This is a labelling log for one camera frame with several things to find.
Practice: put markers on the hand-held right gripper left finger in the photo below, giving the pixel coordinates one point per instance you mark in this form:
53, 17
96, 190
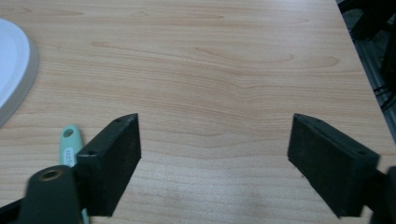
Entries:
109, 165

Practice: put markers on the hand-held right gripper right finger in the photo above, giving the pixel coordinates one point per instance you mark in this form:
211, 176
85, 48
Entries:
327, 165

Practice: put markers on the white plate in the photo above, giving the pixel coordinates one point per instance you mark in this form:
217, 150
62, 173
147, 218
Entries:
12, 65

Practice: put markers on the metal frame beside table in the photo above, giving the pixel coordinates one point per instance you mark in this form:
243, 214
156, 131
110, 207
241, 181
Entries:
372, 56

